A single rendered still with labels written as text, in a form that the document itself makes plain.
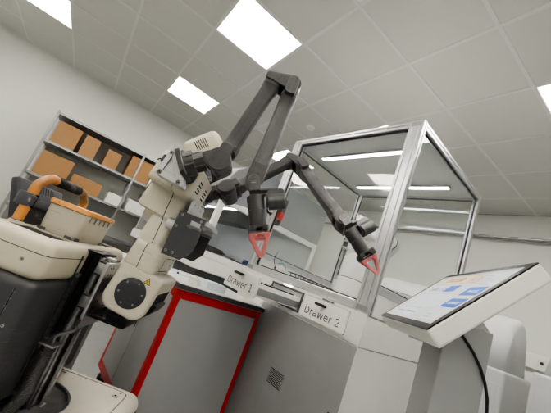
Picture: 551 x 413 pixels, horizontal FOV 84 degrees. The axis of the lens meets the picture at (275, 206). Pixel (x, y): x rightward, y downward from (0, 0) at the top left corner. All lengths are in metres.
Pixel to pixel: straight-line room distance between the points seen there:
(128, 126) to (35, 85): 1.29
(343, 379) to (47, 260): 1.22
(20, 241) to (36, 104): 4.76
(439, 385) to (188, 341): 1.18
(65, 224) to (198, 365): 1.01
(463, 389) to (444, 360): 0.08
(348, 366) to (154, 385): 0.92
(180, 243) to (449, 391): 0.91
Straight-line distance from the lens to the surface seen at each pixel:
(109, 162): 5.24
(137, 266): 1.17
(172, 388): 1.85
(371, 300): 1.53
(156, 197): 1.22
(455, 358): 1.06
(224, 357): 1.92
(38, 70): 5.97
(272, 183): 2.71
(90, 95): 5.88
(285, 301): 1.72
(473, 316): 0.87
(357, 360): 1.57
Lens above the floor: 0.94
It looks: 13 degrees up
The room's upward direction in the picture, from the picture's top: 21 degrees clockwise
